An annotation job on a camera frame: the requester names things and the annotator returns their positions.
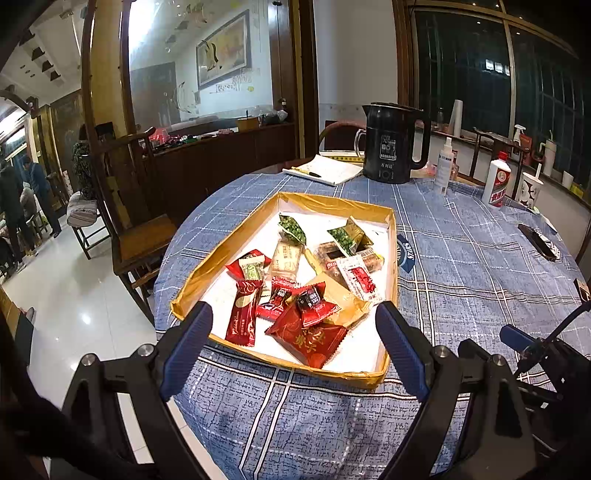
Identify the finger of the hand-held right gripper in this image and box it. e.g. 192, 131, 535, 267
499, 324, 541, 356

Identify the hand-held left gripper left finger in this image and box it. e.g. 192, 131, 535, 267
60, 301, 214, 480

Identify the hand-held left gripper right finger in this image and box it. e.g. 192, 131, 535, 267
375, 301, 539, 480

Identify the long red snack packet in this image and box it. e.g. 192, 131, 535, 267
225, 279, 264, 347

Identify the white red snack packet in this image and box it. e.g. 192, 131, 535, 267
336, 255, 386, 305

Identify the large dark red snack packet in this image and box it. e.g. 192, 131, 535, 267
264, 302, 349, 370

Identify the red packet with pale label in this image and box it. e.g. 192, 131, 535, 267
225, 249, 273, 283

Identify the red black candy packet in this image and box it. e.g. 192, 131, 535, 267
288, 282, 338, 329

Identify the green pea snack packet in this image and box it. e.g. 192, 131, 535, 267
327, 216, 375, 257
277, 213, 308, 245

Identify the golden cardboard box tray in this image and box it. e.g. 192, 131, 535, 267
170, 191, 400, 391

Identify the blue checked tablecloth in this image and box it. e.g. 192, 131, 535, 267
154, 173, 591, 480

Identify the tan paper snack packet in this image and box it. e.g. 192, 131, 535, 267
302, 272, 372, 328

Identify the black remote control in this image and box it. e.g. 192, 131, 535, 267
517, 224, 561, 261

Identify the small red black snack packet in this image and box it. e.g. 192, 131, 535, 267
255, 276, 294, 321

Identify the brown clear snack packet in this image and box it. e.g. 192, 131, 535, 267
314, 240, 385, 278

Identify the wooden armchair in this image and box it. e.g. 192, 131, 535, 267
468, 127, 532, 185
318, 120, 368, 153
90, 124, 178, 326

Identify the beige biscuit packet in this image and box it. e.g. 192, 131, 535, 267
268, 240, 304, 284

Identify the white patterned paper cup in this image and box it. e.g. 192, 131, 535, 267
516, 164, 546, 209

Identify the white liquor bottle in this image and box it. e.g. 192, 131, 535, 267
481, 151, 512, 208

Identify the white tumbler with straw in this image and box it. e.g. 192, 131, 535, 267
542, 134, 559, 177

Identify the stool with striped cushion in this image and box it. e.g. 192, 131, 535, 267
67, 191, 100, 259

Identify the clear spray bottle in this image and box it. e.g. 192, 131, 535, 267
433, 136, 455, 195

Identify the white notebook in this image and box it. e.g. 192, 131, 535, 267
281, 154, 365, 188

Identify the dark wooden sideboard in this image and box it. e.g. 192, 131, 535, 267
141, 121, 298, 222

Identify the yellow book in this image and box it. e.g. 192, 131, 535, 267
318, 150, 365, 165

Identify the black electric kettle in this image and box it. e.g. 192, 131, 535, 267
361, 102, 432, 185

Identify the stack of white paper cups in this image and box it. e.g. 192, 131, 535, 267
449, 99, 464, 138

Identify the framed wall painting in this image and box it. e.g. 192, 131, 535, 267
195, 9, 252, 88

